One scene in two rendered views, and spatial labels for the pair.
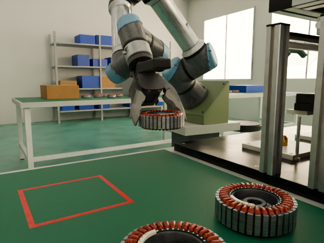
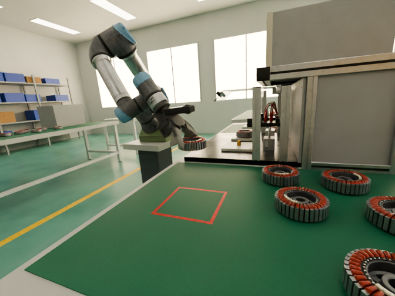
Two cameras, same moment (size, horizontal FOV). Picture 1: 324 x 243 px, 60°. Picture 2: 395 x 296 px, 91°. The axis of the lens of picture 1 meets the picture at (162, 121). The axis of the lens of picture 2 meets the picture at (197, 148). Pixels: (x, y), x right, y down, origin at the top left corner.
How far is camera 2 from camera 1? 0.43 m
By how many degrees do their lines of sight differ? 36
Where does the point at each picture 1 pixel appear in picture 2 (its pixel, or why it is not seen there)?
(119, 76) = (129, 117)
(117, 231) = (250, 205)
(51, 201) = (187, 209)
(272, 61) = (255, 105)
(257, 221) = (294, 178)
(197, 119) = (160, 139)
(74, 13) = not seen: outside the picture
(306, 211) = not seen: hidden behind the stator
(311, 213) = not seen: hidden behind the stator
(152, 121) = (196, 145)
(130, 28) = (150, 83)
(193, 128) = (161, 145)
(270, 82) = (255, 115)
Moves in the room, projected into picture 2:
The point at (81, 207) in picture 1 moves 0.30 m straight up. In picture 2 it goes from (210, 204) to (203, 85)
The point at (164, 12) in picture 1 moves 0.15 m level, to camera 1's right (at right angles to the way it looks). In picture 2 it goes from (136, 66) to (160, 67)
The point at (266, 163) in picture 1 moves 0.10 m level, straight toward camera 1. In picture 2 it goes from (255, 155) to (270, 162)
